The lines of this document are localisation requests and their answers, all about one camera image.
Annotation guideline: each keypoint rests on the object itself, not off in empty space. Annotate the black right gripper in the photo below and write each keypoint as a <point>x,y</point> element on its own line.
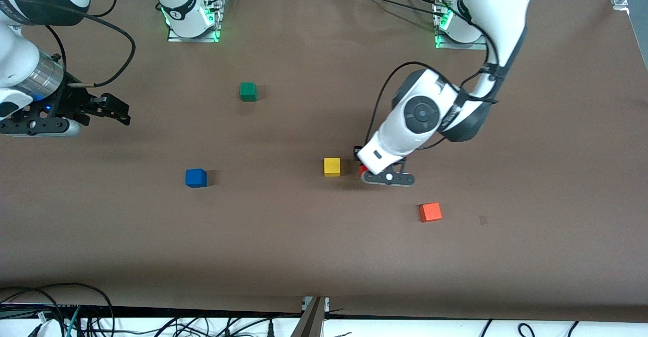
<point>69,102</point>

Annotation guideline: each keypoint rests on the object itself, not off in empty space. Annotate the red wooden block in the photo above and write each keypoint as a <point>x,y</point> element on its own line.
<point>363,170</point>

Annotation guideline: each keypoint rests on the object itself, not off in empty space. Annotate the blue wooden block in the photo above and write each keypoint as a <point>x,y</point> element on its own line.
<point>196,178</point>

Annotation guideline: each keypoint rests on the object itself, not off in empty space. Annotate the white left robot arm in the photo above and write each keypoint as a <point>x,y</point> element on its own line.
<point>501,13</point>

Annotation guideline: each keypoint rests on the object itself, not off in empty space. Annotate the yellow wooden block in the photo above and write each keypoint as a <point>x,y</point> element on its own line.
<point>332,167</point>

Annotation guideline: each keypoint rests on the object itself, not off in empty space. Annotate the orange wooden block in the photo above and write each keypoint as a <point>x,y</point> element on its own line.
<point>430,212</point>

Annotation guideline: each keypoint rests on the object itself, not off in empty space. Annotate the brown paper table cover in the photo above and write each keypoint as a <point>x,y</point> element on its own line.
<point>304,251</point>

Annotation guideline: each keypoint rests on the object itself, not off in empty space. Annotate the green wooden block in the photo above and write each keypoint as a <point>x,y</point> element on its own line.
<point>248,91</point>

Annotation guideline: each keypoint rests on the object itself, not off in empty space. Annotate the grey metal beam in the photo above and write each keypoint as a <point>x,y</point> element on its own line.
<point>310,322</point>

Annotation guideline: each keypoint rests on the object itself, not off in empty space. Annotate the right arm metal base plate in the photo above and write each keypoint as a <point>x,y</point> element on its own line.
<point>195,39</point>

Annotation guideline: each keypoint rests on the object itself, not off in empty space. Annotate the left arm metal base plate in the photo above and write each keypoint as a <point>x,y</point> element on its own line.
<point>460,45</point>

